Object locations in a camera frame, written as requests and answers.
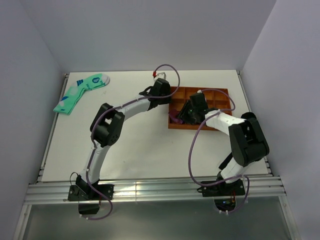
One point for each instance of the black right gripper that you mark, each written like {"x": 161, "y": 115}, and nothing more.
{"x": 183, "y": 114}

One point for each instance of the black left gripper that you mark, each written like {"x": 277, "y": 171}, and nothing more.
{"x": 168, "y": 99}

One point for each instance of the maroon purple orange sock pair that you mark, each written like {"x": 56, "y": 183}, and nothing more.
{"x": 174, "y": 116}

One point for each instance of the orange compartment tray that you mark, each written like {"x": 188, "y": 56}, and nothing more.
{"x": 213, "y": 98}

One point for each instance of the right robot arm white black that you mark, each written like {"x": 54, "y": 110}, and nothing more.
{"x": 247, "y": 140}

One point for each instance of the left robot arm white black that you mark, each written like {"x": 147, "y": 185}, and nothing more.
{"x": 107, "y": 126}

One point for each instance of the black blue sock pair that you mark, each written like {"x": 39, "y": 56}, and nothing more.
{"x": 249, "y": 117}

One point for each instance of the mint green sock pair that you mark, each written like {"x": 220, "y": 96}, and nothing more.
{"x": 77, "y": 89}

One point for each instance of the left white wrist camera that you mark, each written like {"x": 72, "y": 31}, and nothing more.
{"x": 159, "y": 75}

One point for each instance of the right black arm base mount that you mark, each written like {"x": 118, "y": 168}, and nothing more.
{"x": 228, "y": 190}

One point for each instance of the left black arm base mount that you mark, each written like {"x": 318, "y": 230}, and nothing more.
{"x": 76, "y": 194}

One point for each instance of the aluminium table front rail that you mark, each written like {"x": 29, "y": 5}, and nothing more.
{"x": 170, "y": 189}

